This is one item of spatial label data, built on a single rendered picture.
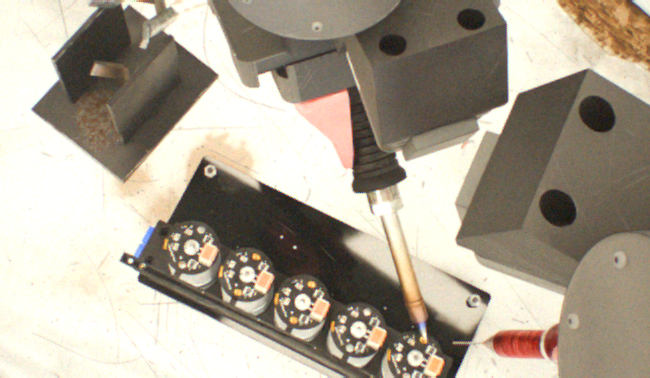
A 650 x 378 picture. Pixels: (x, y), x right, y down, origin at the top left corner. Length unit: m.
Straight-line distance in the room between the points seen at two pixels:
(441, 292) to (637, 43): 0.17
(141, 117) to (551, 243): 0.38
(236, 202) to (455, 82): 0.26
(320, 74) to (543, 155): 0.18
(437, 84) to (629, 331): 0.15
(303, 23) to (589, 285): 0.14
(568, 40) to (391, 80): 0.32
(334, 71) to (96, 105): 0.22
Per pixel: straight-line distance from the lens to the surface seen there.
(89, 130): 0.67
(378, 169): 0.55
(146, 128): 0.66
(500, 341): 0.51
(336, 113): 0.50
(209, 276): 0.60
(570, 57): 0.70
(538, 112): 0.32
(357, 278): 0.64
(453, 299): 0.64
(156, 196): 0.66
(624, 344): 0.27
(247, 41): 0.47
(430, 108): 0.40
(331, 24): 0.38
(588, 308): 0.28
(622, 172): 0.31
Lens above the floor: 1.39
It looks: 75 degrees down
